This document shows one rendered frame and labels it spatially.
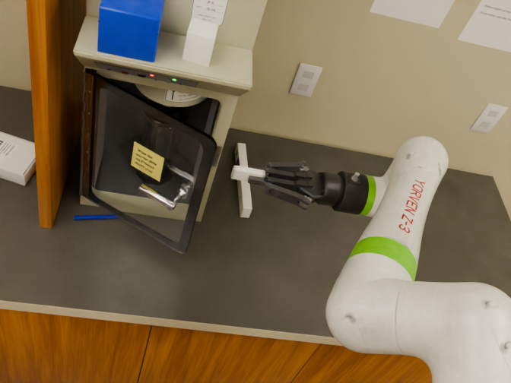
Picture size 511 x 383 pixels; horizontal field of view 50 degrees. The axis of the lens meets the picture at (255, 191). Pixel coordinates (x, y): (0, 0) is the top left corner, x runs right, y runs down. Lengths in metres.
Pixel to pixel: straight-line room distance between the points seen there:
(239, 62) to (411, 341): 0.59
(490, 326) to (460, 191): 1.22
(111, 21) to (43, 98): 0.24
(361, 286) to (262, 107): 1.02
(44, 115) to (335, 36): 0.85
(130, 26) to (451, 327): 0.68
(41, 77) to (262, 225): 0.74
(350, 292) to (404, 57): 1.00
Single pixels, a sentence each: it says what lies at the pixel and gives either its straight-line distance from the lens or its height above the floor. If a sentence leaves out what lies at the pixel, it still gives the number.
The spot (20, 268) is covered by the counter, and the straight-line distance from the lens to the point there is 1.40.
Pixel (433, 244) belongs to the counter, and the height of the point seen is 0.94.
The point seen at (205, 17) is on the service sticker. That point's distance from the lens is 1.08.
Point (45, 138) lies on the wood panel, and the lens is 1.22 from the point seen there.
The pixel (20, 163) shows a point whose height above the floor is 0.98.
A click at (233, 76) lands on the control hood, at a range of 1.03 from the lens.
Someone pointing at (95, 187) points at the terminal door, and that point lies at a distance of 1.39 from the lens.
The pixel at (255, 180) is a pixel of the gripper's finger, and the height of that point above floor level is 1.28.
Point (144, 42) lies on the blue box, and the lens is 0.99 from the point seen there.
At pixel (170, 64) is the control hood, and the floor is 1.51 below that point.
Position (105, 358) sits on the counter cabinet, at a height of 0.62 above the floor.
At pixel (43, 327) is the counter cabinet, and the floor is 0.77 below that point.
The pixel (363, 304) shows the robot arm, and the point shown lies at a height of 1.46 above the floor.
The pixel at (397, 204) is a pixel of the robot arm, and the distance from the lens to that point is 1.02.
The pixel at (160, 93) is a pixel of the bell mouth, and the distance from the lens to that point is 1.22.
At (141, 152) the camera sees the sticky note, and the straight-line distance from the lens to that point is 1.20.
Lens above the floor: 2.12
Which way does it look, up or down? 47 degrees down
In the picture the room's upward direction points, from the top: 22 degrees clockwise
